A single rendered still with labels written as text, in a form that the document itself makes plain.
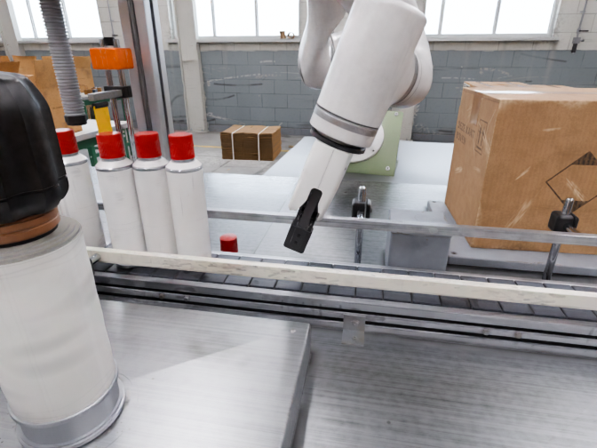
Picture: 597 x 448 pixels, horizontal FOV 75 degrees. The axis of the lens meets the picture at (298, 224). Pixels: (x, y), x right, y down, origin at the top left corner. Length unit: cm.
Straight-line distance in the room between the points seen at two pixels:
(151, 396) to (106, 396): 5
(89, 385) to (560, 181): 74
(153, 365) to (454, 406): 33
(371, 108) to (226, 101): 605
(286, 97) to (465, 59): 251
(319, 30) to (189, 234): 56
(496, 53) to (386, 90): 558
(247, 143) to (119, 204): 414
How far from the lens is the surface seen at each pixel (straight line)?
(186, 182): 57
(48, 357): 36
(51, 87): 242
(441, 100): 599
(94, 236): 71
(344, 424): 47
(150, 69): 72
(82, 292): 35
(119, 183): 61
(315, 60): 98
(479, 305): 58
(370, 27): 46
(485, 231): 61
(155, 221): 62
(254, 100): 631
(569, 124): 78
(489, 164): 75
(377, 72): 46
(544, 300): 59
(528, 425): 52
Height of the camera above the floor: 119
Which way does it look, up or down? 24 degrees down
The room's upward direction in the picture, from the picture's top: straight up
